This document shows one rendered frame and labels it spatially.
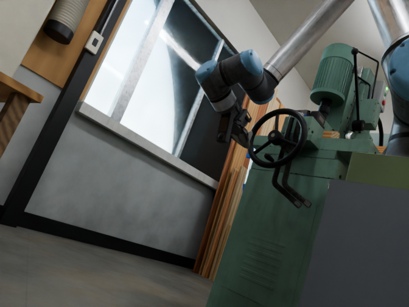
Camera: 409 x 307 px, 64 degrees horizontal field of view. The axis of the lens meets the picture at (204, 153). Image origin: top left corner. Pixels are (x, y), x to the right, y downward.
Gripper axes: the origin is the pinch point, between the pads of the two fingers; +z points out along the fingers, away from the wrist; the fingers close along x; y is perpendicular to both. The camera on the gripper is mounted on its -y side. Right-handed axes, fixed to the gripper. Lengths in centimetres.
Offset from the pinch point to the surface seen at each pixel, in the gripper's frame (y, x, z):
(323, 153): 24.3, -15.3, 26.9
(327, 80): 69, -3, 19
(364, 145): 28.6, -31.7, 25.4
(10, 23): -4, 97, -81
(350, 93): 78, -8, 35
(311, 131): 28.3, -11.2, 17.8
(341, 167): 21.3, -22.8, 32.3
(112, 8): 65, 119, -58
